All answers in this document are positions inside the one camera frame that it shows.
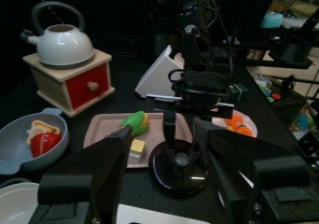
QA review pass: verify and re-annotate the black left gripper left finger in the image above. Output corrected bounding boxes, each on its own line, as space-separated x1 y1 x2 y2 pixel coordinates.
29 125 135 224

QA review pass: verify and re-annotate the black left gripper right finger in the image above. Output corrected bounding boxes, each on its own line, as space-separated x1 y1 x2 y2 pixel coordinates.
193 117 319 224

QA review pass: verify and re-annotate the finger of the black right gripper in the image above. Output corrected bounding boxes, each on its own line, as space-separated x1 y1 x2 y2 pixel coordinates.
186 140 202 168
162 109 179 161

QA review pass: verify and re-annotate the black pot lid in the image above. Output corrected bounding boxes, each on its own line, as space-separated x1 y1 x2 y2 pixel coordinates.
147 138 211 197

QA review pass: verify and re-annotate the green toy corn cob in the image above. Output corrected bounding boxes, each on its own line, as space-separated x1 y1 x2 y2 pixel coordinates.
119 110 151 137

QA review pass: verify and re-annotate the yellow toy butter cube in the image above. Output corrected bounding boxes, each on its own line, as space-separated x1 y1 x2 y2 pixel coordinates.
127 138 149 160

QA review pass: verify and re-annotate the dark green sponge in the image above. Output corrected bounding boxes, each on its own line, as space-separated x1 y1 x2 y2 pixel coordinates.
230 83 250 104

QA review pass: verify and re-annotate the white triangular carton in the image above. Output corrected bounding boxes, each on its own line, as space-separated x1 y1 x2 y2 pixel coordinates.
134 44 190 100

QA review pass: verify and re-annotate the plate with orange fruit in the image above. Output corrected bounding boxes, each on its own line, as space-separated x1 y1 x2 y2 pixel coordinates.
209 108 260 139

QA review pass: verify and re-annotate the orange toy carrot slice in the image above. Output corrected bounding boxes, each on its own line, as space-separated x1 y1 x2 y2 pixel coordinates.
225 114 256 138

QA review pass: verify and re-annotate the pink tray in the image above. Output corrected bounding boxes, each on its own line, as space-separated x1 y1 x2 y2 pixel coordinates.
83 111 198 170

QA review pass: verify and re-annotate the red toy tomato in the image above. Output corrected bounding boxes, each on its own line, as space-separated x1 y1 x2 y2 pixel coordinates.
29 132 65 159

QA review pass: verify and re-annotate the white round plate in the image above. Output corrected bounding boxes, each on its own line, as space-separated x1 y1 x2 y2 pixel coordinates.
0 177 45 224

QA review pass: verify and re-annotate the yellow toy pepper slice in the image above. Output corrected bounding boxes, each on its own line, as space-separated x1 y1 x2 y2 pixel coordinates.
27 119 63 139

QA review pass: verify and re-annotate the black shelf rack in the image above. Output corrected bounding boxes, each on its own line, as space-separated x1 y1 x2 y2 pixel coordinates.
230 0 319 72

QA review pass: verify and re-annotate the wooden box with red drawer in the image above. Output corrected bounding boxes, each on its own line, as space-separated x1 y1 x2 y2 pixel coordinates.
22 48 118 119

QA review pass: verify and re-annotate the teal cup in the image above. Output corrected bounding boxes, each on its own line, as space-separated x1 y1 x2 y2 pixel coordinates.
261 11 286 29

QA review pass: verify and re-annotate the blue-grey bowl with handles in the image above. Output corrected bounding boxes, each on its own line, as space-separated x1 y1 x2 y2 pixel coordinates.
0 107 71 176

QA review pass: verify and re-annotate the white kettle with grey handle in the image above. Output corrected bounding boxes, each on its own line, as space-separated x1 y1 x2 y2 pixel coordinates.
19 1 97 69

